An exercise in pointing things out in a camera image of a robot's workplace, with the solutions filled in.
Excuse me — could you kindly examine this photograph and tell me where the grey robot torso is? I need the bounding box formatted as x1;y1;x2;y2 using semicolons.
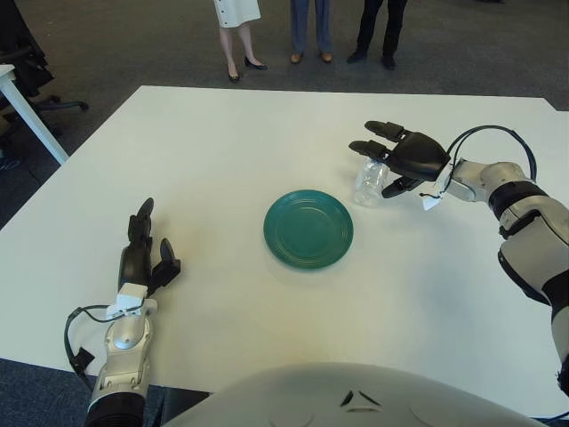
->
153;362;548;427

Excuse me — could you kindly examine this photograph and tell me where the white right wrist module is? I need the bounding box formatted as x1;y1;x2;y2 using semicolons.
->
420;155;459;213

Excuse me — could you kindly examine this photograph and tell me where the person in white skirt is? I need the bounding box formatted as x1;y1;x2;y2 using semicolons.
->
212;0;269;84

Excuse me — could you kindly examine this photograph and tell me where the green round plate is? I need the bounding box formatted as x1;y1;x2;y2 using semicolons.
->
262;189;356;271

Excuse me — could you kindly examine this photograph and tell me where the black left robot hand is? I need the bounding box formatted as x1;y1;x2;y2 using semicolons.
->
117;197;182;297

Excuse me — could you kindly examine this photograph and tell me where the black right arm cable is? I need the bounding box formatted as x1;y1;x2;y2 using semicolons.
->
446;125;538;181

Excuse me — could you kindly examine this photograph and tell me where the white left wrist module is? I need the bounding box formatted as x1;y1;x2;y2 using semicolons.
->
105;283;148;320

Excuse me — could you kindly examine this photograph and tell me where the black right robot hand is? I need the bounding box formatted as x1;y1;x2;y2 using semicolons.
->
349;119;453;200

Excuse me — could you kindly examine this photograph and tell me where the black office chair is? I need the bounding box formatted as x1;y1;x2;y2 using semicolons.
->
0;0;89;143

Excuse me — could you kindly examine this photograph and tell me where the person in blue jeans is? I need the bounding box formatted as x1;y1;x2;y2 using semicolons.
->
289;0;334;65

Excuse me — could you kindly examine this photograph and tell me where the person in black trousers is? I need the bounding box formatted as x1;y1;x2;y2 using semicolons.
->
346;0;409;71

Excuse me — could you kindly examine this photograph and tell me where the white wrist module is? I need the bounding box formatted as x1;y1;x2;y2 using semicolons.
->
420;155;459;213
105;283;148;320

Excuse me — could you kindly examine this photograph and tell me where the clear bottle with blue cap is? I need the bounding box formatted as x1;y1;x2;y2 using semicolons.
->
353;155;392;208

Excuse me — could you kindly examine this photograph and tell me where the white side table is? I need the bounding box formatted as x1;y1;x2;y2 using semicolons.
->
0;64;70;165

